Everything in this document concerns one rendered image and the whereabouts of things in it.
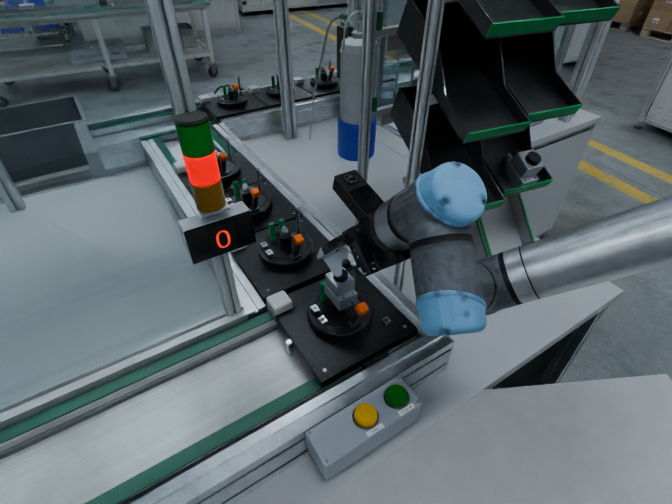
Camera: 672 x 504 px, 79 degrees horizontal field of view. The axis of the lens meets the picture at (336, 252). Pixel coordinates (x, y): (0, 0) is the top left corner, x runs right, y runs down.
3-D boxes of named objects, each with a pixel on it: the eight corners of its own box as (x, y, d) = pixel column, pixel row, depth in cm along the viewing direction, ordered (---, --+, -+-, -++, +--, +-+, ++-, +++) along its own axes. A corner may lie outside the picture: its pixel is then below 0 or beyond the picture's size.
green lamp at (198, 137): (219, 153, 63) (213, 122, 60) (187, 161, 61) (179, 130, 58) (208, 141, 66) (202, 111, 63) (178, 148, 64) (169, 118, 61)
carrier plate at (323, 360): (417, 334, 88) (418, 328, 86) (321, 388, 78) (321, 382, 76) (353, 270, 103) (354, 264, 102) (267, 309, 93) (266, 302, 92)
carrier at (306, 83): (356, 90, 205) (357, 64, 197) (315, 99, 196) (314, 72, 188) (331, 77, 221) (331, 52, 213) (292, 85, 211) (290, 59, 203)
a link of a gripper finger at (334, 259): (317, 285, 74) (351, 270, 67) (304, 255, 74) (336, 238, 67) (329, 280, 76) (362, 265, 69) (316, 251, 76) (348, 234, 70)
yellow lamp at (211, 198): (230, 207, 70) (225, 182, 66) (201, 216, 68) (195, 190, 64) (220, 193, 73) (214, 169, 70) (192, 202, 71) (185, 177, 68)
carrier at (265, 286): (350, 267, 104) (351, 228, 96) (264, 305, 94) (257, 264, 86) (304, 220, 120) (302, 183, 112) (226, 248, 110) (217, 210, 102)
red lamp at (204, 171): (225, 181, 66) (219, 153, 63) (195, 190, 64) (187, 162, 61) (214, 168, 70) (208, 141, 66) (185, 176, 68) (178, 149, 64)
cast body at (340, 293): (357, 303, 84) (358, 278, 80) (339, 311, 83) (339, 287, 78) (336, 279, 90) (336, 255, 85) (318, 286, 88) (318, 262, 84)
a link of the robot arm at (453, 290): (503, 327, 51) (488, 242, 53) (480, 333, 42) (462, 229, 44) (443, 332, 55) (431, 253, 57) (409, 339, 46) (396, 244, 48)
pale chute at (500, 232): (526, 259, 101) (540, 257, 96) (483, 273, 97) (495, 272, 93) (494, 151, 102) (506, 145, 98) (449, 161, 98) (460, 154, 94)
